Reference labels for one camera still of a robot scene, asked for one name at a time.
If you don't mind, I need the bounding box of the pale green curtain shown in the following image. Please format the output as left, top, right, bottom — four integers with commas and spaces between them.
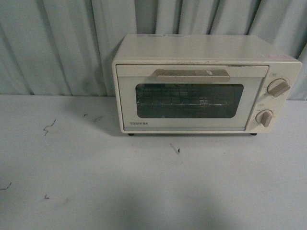
0, 0, 307, 96

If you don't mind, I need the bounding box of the upper beige oven knob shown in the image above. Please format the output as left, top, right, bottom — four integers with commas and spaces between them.
267, 79, 290, 98

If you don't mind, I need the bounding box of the cream Toshiba toaster oven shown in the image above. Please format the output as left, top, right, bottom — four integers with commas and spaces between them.
112, 34, 302, 135

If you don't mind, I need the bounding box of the beige oven door handle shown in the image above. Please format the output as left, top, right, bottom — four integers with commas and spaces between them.
154, 69, 231, 83

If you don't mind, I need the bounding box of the beige oven knob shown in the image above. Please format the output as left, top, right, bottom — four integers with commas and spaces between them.
267, 79, 290, 98
256, 110, 273, 127

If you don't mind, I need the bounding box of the wire oven rack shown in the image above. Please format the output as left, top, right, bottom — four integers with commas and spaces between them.
136, 87, 229, 106

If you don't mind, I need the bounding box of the lower beige oven knob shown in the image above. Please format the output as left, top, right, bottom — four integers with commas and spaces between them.
256, 110, 273, 127

